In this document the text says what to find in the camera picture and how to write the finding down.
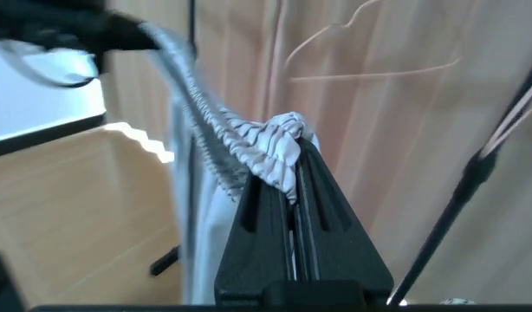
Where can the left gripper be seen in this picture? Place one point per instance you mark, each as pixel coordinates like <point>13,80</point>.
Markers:
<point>53,21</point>

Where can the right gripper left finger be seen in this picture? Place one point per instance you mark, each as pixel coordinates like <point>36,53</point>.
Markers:
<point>248,260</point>

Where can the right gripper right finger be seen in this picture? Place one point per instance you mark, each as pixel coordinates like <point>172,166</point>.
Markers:
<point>344,260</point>

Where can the pale grey shorts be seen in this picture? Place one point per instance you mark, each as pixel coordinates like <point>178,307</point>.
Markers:
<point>270,147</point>

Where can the black clothes rack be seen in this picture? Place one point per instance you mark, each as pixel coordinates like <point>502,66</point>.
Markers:
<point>449,216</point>

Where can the window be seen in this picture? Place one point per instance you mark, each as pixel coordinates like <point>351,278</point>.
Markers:
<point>32,108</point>

